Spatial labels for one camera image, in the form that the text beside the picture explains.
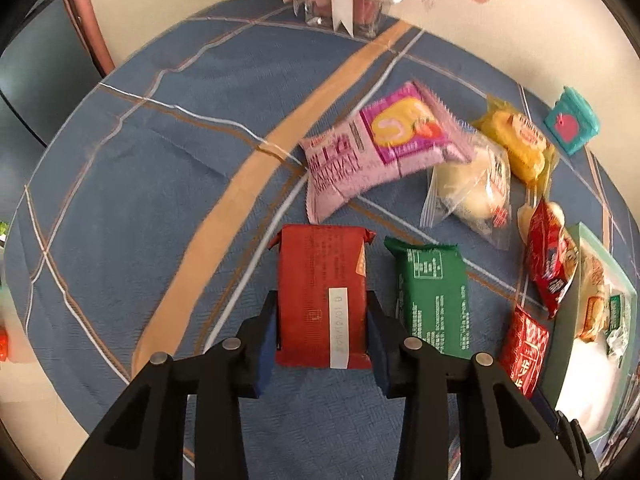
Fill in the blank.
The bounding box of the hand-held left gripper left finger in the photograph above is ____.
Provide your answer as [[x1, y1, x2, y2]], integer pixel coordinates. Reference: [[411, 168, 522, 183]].
[[62, 290, 278, 480]]

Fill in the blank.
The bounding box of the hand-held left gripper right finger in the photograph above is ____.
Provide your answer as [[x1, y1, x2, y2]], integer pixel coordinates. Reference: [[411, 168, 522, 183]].
[[366, 290, 601, 480]]

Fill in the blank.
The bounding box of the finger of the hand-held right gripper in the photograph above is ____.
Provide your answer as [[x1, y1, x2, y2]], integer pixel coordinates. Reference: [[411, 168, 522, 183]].
[[554, 409, 588, 453]]

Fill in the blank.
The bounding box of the white tray with teal rim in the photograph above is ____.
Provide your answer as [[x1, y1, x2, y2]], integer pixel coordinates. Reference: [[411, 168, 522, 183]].
[[540, 222, 638, 461]]

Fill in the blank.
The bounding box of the dark red snack packet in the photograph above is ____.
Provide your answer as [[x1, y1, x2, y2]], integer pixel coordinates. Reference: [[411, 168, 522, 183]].
[[269, 225, 376, 370]]

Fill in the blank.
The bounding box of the green white foil packet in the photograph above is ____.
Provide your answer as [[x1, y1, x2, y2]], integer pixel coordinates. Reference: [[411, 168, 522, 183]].
[[605, 292, 628, 356]]

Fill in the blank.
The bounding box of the cream orange roll packet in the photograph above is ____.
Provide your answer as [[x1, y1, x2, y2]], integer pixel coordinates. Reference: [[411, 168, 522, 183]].
[[575, 255, 608, 343]]

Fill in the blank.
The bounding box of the red candy packet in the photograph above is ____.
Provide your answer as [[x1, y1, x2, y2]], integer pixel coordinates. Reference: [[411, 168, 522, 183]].
[[525, 199, 578, 320]]

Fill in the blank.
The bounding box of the purple snack packet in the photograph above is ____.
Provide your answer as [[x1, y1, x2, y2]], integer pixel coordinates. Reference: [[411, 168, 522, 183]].
[[300, 81, 473, 225]]

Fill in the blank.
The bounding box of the clear white bun packet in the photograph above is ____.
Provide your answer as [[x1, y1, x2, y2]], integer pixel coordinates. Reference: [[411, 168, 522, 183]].
[[420, 132, 512, 251]]

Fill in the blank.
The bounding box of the white jelly cup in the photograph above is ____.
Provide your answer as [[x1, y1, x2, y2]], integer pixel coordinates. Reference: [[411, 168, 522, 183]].
[[516, 201, 567, 241]]

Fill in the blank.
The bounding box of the yellow cake packet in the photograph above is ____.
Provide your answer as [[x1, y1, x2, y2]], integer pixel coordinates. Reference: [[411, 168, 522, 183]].
[[472, 96, 558, 196]]

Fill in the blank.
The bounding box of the dark green snack packet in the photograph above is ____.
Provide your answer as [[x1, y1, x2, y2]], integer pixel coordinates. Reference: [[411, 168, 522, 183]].
[[384, 239, 475, 361]]

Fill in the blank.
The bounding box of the long red patterned packet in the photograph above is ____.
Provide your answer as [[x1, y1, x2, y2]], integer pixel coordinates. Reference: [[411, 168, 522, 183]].
[[499, 305, 550, 400]]

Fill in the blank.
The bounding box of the teal box with pink print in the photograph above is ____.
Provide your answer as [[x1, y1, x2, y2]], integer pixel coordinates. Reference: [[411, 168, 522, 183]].
[[544, 86, 601, 156]]

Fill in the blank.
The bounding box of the clear glass vase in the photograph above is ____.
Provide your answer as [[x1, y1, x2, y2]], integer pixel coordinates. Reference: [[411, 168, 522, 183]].
[[295, 0, 401, 38]]

